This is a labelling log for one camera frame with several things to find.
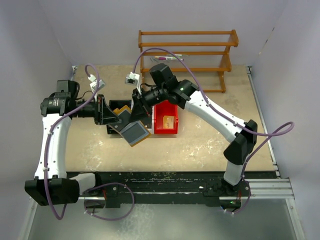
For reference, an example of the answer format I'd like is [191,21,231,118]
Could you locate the orange leather card holder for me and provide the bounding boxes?
[109,105,152,147]

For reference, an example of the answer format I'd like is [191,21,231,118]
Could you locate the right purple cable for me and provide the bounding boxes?
[132,48,295,181]

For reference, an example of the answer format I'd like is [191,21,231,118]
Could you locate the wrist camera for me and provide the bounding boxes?
[87,74,106,93]
[125,72,142,94]

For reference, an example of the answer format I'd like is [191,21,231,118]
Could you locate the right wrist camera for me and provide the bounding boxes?
[125,72,142,94]

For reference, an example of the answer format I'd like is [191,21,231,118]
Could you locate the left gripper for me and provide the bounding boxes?
[72,93,123,125]

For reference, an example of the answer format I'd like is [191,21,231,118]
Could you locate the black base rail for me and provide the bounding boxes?
[81,171,251,208]

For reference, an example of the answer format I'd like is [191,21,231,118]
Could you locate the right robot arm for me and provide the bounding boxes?
[129,63,258,196]

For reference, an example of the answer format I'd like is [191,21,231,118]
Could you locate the red plastic bin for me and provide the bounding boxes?
[153,100,179,135]

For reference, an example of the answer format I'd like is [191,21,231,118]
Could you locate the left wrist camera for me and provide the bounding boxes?
[87,74,106,93]

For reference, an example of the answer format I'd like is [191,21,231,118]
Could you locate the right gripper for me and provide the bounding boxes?
[128,85,167,123]

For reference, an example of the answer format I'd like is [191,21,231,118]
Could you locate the white plastic bin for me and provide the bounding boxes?
[146,113,154,135]

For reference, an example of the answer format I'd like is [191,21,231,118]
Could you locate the wooden shelf rack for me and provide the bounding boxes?
[138,29,239,93]

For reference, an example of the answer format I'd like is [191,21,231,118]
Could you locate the markers on shelf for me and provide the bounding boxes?
[150,54,184,63]

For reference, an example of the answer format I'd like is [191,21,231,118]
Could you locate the purple cable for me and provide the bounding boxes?
[132,48,295,181]
[42,64,101,221]

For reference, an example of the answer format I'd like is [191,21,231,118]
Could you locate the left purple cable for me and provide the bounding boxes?
[42,64,101,221]

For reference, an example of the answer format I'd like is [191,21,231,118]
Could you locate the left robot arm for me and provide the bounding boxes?
[24,80,121,206]

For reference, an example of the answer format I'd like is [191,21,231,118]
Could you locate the orange card in bin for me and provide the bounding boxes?
[163,115,175,130]

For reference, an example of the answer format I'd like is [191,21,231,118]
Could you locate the black plastic bin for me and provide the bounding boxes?
[105,99,133,135]

